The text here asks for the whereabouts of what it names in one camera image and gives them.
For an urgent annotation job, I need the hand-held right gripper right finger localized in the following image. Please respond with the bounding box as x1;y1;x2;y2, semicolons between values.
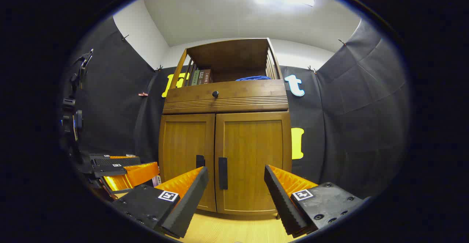
264;164;370;238

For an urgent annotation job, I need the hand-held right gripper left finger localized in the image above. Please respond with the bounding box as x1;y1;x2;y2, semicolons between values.
112;166;209;239

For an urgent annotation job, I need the wooden double-door shoe cabinet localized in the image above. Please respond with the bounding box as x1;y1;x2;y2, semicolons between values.
158;38;292;216

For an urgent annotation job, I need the black backdrop cloth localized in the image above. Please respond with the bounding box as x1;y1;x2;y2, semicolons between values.
60;16;410;200

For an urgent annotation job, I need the wooden shoe cabinet door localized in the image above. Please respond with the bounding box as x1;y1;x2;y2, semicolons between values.
215;112;292;215
159;114;217;212

